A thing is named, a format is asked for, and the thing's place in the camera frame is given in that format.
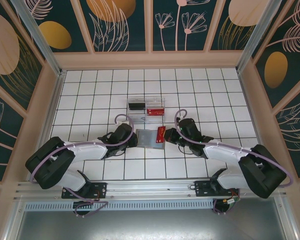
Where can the grey metal plate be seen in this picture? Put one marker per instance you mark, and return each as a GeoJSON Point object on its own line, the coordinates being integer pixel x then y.
{"type": "Point", "coordinates": [146, 138]}

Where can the clear acrylic card stand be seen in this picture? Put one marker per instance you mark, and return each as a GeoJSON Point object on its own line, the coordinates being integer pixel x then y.
{"type": "Point", "coordinates": [137, 119]}

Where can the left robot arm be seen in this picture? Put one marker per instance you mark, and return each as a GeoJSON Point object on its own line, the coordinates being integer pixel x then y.
{"type": "Point", "coordinates": [85, 150]}

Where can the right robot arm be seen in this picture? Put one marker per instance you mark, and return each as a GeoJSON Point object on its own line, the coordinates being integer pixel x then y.
{"type": "Point", "coordinates": [222, 151]}

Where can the plain black card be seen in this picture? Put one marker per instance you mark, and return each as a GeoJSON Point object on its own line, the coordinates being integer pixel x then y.
{"type": "Point", "coordinates": [137, 106]}

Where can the grey metal sheet panel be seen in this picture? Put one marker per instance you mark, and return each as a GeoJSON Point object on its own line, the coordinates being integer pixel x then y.
{"type": "Point", "coordinates": [150, 225]}

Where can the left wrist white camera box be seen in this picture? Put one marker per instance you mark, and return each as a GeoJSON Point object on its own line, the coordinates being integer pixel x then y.
{"type": "Point", "coordinates": [122, 123]}

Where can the long aluminium mounting rail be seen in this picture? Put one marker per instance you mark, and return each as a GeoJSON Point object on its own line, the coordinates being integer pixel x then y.
{"type": "Point", "coordinates": [150, 186]}

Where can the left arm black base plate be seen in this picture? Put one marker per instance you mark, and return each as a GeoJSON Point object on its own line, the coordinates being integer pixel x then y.
{"type": "Point", "coordinates": [100, 187]}

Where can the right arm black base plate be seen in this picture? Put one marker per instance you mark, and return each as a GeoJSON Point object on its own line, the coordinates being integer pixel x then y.
{"type": "Point", "coordinates": [202, 188]}

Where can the aluminium side rail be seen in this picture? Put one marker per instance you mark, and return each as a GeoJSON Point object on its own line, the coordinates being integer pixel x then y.
{"type": "Point", "coordinates": [56, 100]}
{"type": "Point", "coordinates": [246, 100]}

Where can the aluminium corner post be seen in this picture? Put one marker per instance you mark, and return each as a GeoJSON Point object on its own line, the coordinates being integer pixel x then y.
{"type": "Point", "coordinates": [251, 42]}
{"type": "Point", "coordinates": [41, 37]}

